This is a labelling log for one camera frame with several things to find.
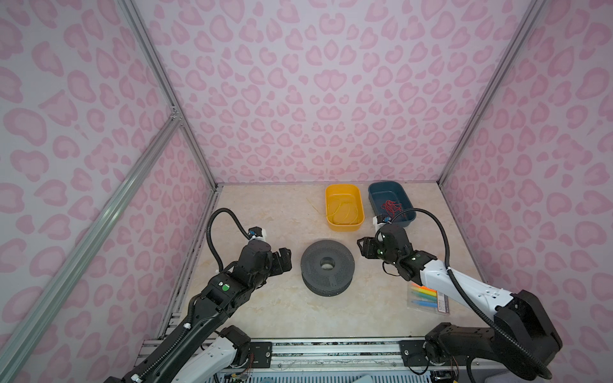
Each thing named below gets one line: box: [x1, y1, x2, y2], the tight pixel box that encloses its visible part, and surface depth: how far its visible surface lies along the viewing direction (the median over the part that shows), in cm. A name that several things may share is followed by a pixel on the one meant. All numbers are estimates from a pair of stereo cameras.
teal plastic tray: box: [368, 180, 417, 227], surface depth 113 cm
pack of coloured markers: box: [407, 281, 451, 316], surface depth 85 cm
